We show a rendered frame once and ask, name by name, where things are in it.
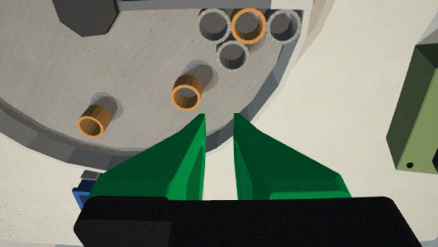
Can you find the grey round turntable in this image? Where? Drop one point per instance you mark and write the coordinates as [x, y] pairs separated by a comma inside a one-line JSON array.
[[58, 57]]

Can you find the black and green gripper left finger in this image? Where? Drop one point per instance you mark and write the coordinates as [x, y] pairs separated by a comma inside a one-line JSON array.
[[163, 169]]

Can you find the bronze bushing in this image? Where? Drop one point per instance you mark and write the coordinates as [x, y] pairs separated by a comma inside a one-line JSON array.
[[90, 128], [182, 102], [253, 36]]

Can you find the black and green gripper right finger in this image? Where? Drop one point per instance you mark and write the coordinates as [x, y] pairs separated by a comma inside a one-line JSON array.
[[278, 171]]

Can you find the grey metal bushing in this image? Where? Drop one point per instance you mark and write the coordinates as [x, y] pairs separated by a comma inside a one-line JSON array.
[[232, 65], [213, 38], [290, 33]]

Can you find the blue open tray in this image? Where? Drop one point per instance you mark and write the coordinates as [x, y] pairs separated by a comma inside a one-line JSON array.
[[88, 179]]

